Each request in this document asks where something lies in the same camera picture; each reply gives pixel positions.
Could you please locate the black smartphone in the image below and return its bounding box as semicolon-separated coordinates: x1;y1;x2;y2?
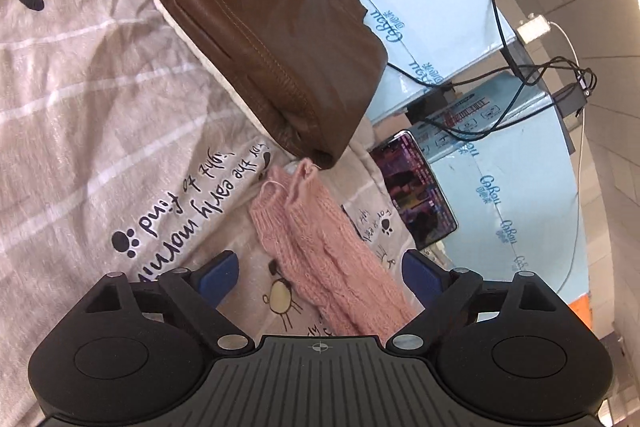
370;130;458;251

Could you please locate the black cable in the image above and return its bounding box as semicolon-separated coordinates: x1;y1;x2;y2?
307;0;599;143

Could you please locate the white charging cable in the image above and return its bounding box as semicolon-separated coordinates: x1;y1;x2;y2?
546;19;589;296

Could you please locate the orange printed sheet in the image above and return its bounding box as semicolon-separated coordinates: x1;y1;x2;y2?
568;294;593;329

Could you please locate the grey striped cartoon bedsheet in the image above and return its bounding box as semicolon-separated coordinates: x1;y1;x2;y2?
1;0;420;426

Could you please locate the black power adapter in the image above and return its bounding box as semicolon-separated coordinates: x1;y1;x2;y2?
552;82;587;118

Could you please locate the white power adapter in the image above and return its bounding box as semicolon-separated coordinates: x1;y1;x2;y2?
516;14;551;44

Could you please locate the large blue tissue box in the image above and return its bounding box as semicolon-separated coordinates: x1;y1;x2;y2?
410;72;588;303

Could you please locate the pink knitted sweater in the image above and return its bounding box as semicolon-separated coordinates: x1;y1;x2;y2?
250;159;418;341

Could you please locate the brown leather jacket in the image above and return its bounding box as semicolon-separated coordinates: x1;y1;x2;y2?
160;0;387;168

